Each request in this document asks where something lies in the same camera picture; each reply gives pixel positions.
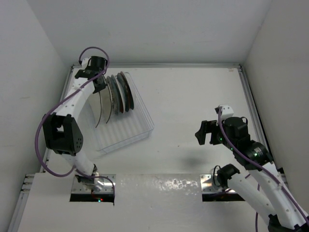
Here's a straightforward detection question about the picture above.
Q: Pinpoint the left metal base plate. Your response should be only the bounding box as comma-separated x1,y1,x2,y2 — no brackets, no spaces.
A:
71,174,116,194

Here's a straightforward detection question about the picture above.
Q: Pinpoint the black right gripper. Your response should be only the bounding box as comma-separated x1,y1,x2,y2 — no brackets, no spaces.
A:
195,119,236,150

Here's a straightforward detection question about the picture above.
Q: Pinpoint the metal base plate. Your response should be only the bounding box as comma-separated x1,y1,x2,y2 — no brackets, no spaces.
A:
71,174,116,194
200,174,236,194

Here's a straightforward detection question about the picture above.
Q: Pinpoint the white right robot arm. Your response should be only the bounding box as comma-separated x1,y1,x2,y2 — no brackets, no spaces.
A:
195,115,309,232

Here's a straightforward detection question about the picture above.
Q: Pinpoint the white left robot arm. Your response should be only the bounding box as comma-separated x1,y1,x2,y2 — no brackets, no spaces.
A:
43,56,108,188

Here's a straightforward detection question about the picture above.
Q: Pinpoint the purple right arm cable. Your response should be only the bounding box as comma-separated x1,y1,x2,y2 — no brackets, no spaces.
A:
218,110,309,232

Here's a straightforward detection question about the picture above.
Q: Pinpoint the clear plastic dish rack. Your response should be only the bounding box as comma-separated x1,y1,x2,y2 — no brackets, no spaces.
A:
80,72,154,154

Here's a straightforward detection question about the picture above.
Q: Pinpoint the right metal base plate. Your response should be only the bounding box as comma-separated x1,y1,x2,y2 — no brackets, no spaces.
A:
200,174,236,194

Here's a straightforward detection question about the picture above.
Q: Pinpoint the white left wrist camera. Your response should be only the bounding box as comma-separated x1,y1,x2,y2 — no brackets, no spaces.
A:
81,57,91,69

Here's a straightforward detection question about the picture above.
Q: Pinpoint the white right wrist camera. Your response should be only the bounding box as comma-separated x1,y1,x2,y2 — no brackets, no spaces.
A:
215,104,234,121

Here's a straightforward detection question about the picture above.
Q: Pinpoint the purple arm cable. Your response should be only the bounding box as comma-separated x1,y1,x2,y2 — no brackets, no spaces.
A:
218,110,309,232
34,46,116,194

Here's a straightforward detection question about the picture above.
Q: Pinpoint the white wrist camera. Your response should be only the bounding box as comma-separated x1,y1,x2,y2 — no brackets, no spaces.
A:
81,57,91,69
215,104,234,121

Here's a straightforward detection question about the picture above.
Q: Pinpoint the white square plate black rim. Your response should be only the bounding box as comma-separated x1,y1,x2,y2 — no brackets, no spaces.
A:
88,92,102,128

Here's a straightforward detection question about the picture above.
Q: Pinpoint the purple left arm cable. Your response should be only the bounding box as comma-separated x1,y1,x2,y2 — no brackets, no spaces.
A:
34,46,116,194

